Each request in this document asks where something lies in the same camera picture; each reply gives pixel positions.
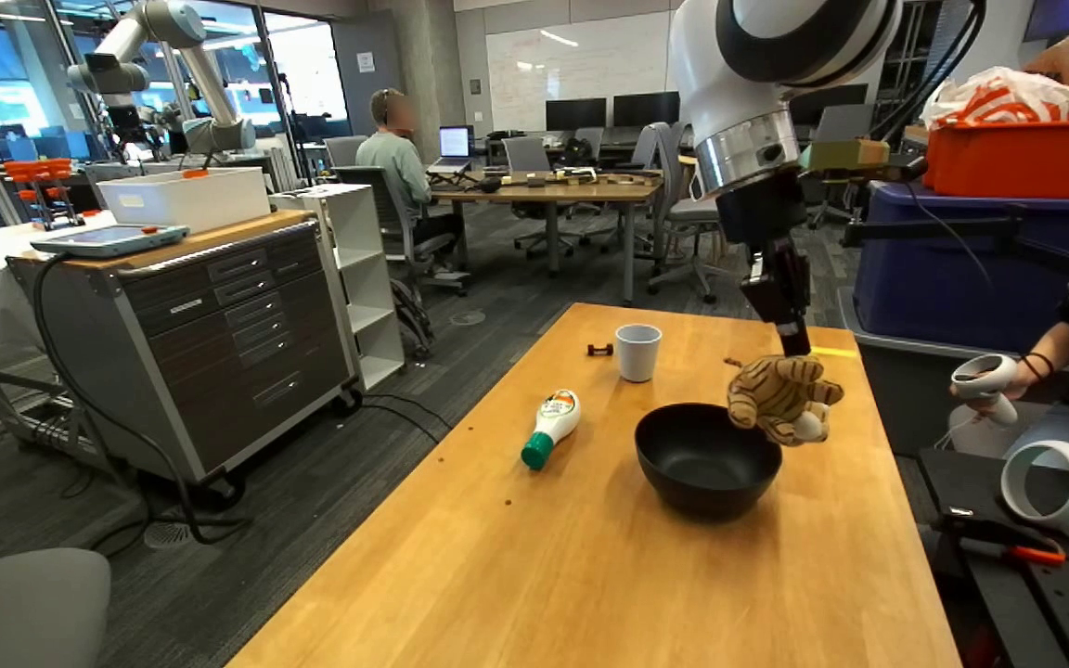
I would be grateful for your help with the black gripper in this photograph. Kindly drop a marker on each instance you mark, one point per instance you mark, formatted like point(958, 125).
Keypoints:
point(759, 215)

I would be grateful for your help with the striped tiger plush toy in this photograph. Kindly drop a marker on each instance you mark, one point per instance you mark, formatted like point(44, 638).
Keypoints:
point(782, 396)

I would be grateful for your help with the white handheld controller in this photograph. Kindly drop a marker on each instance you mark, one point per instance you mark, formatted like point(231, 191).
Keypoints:
point(973, 376)

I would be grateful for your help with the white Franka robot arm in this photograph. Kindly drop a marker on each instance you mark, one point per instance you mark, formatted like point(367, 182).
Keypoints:
point(745, 75)

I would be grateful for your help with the grey background robot arm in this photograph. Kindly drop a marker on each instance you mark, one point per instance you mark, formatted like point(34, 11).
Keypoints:
point(176, 50)

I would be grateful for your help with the black bowl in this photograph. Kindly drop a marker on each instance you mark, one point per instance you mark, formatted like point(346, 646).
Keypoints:
point(703, 470)

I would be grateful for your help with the operator hand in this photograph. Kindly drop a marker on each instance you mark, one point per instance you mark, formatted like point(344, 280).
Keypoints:
point(1019, 376)

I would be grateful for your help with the white cup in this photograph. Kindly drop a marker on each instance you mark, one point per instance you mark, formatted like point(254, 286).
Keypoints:
point(638, 354)

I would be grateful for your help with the blue plastic bin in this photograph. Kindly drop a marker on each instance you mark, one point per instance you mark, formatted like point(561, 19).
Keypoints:
point(966, 271)

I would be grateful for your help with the wooden office desk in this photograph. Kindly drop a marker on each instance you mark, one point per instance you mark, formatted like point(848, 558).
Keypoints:
point(560, 191)

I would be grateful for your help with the green capped marker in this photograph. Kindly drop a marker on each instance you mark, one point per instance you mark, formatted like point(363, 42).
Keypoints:
point(555, 427)

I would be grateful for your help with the orange plastic bin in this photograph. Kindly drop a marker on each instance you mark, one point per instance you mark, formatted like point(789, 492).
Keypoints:
point(1030, 162)

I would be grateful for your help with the white orange plastic bag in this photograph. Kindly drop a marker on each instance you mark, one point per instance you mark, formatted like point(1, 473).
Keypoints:
point(1003, 99)

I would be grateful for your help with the open laptop lit screen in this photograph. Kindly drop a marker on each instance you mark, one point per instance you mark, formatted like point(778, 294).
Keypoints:
point(456, 145)

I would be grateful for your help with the dark swivel chair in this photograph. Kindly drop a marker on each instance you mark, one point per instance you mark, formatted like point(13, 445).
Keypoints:
point(406, 235)

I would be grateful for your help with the white open shelf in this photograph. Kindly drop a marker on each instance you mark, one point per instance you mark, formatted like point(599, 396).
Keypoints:
point(368, 285)

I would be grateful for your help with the man in green shirt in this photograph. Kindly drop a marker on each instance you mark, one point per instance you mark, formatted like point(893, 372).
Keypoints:
point(393, 162)

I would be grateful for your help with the grey drawer cabinet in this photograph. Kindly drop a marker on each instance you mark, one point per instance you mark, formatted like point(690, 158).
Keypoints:
point(213, 345)

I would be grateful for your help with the white box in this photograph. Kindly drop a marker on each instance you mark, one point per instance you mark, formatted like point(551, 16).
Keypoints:
point(186, 199)

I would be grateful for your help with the silver laptop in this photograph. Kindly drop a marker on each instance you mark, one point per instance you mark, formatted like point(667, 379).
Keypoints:
point(109, 239)

